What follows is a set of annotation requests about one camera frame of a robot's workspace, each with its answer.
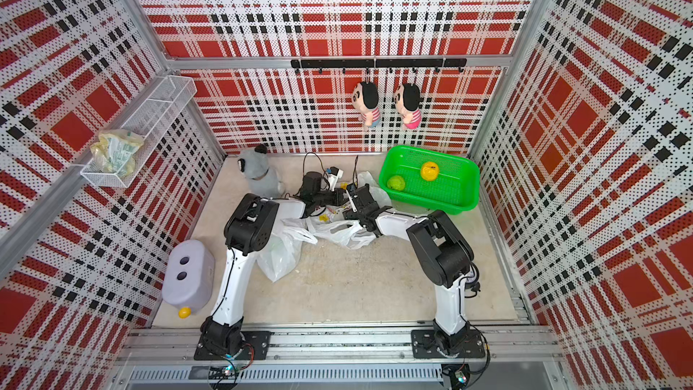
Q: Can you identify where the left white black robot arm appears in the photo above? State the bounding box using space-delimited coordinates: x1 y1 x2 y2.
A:
194 172 347 361

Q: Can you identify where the black hook rail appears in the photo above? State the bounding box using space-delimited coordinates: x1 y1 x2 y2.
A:
290 58 468 72

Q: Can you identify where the right circuit board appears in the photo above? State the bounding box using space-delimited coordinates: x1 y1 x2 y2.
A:
441 364 471 390

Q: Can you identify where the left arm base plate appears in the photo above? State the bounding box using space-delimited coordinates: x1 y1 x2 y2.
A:
193 331 272 361

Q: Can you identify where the yellow-green snack packet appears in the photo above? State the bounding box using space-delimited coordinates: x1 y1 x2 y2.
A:
90 129 144 178

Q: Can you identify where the lavender plastic container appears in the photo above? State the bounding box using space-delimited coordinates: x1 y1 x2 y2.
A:
162 239 216 313

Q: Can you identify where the plain white plastic bag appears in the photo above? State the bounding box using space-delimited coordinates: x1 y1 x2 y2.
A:
257 218 318 283

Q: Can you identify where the pink-dressed hanging doll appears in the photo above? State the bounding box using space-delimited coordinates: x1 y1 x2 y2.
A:
395 83 422 130

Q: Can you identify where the printed white plastic bag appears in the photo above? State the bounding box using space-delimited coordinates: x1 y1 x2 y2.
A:
306 171 392 250

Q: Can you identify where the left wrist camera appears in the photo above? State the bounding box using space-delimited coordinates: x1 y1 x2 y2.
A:
326 166 344 191

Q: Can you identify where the yellow apple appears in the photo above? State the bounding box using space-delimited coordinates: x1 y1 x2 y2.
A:
420 162 440 182

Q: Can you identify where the green apple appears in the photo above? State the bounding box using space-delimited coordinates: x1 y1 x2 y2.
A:
386 175 406 191

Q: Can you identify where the small yellow ball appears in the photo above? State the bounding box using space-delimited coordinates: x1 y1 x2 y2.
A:
178 307 192 319

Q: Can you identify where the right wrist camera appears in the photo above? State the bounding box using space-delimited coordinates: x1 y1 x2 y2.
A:
345 183 358 212

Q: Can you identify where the green plastic basket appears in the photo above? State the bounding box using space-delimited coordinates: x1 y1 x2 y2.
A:
379 146 480 215

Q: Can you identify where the white wire wall basket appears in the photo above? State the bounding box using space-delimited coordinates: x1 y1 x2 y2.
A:
80 75 197 188

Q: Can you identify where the grey plush dog toy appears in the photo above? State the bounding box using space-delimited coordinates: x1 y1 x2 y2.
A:
237 144 285 199

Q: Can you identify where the left circuit board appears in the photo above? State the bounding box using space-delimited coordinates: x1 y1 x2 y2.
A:
208 365 238 381

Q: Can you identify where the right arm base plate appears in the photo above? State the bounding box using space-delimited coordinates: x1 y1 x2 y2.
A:
411 329 487 359

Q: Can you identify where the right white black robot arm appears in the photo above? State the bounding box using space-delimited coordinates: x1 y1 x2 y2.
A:
344 185 487 359

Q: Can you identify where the circuit board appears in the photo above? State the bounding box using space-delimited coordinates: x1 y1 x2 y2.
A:
208 365 238 381
441 364 471 390

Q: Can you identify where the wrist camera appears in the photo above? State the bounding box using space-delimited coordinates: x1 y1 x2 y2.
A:
345 183 358 212
326 166 344 191

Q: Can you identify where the blue-dressed hanging doll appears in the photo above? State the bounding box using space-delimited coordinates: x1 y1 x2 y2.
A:
352 81 382 129

